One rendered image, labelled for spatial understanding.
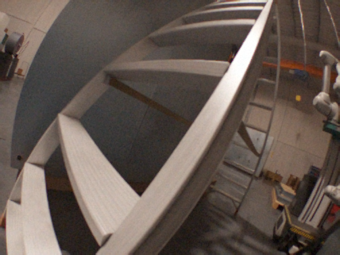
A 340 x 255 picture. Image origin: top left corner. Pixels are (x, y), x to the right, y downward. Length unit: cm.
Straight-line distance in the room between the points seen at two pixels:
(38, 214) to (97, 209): 28
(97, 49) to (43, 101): 41
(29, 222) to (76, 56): 74
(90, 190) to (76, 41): 78
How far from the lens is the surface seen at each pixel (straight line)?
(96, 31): 90
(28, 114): 88
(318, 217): 208
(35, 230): 39
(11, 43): 576
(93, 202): 17
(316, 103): 176
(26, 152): 96
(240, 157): 748
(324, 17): 892
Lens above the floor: 74
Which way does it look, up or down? 1 degrees down
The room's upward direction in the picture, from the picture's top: 23 degrees clockwise
